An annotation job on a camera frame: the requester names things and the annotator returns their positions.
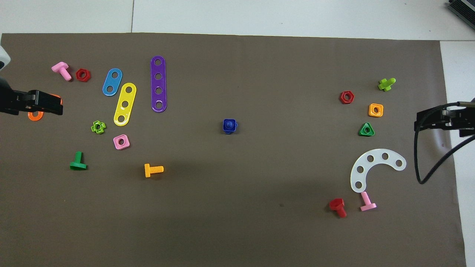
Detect purple four-hole plastic strip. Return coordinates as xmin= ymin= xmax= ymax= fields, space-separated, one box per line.
xmin=150 ymin=56 xmax=167 ymax=113

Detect white curved five-hole plate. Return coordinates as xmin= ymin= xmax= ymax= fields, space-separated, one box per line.
xmin=350 ymin=149 xmax=407 ymax=194

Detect dark green plastic bolt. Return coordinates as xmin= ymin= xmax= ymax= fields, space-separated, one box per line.
xmin=69 ymin=151 xmax=88 ymax=171

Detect green triangular plastic nut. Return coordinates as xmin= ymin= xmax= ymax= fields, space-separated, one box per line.
xmin=358 ymin=122 xmax=375 ymax=137

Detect pink plastic bolt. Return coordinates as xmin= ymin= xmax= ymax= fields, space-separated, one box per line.
xmin=360 ymin=191 xmax=377 ymax=212
xmin=51 ymin=62 xmax=72 ymax=82

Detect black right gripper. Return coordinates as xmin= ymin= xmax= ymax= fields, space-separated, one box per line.
xmin=414 ymin=98 xmax=475 ymax=138

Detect grey ribbed device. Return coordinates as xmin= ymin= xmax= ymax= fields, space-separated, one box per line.
xmin=447 ymin=0 xmax=475 ymax=21

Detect red plastic bolt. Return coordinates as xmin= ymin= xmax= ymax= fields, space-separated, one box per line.
xmin=329 ymin=198 xmax=347 ymax=218

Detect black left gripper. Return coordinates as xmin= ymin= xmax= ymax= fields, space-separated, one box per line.
xmin=0 ymin=88 xmax=64 ymax=116

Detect yellow three-hole plastic strip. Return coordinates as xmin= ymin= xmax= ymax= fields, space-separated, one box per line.
xmin=113 ymin=82 xmax=137 ymax=126

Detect orange plastic bolt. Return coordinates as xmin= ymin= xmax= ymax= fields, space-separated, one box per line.
xmin=144 ymin=164 xmax=164 ymax=178

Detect brown table mat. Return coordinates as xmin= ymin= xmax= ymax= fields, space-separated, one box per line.
xmin=0 ymin=33 xmax=467 ymax=267

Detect orange angled plastic plate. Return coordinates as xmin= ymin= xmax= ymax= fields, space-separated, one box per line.
xmin=28 ymin=95 xmax=63 ymax=122

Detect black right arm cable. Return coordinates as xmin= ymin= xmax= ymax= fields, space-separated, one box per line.
xmin=414 ymin=101 xmax=475 ymax=185

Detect blue two-hole plastic strip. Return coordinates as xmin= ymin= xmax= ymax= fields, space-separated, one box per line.
xmin=102 ymin=68 xmax=123 ymax=97

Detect pink square plastic nut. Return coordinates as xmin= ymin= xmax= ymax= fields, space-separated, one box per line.
xmin=113 ymin=134 xmax=131 ymax=150

